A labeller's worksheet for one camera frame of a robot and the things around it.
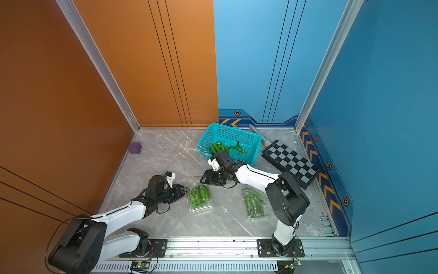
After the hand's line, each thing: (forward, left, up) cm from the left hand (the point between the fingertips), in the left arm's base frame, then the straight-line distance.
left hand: (190, 187), depth 87 cm
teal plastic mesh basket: (+32, -33, -1) cm, 46 cm away
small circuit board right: (-31, -48, -4) cm, 57 cm away
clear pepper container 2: (-8, -34, -1) cm, 35 cm away
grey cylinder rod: (+32, -44, -1) cm, 54 cm away
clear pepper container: (-5, -6, 0) cm, 7 cm away
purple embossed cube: (+33, +44, -9) cm, 55 cm away
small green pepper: (+28, -26, -2) cm, 38 cm away
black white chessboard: (+18, -54, -1) cm, 57 cm away
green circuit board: (-33, +17, -7) cm, 38 cm away
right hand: (+1, -8, +5) cm, 9 cm away
